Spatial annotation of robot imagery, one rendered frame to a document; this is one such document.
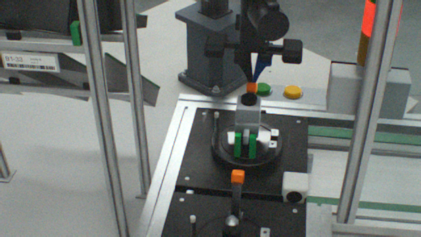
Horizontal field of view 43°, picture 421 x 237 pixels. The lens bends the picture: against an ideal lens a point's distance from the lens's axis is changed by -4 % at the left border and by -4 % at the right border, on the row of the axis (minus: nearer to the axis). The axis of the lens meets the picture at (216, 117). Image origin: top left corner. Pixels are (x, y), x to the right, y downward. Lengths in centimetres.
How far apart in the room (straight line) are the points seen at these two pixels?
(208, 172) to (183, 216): 12
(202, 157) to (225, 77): 38
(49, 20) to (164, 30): 94
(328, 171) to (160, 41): 74
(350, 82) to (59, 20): 43
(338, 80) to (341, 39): 268
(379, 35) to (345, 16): 304
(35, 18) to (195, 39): 62
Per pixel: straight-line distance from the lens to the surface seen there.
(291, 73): 153
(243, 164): 103
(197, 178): 103
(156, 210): 100
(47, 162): 128
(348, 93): 85
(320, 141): 119
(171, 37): 169
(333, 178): 113
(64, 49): 78
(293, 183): 100
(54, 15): 82
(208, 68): 138
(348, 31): 362
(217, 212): 97
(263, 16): 93
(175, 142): 114
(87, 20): 75
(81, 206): 116
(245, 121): 102
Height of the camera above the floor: 168
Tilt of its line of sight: 38 degrees down
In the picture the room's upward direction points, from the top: straight up
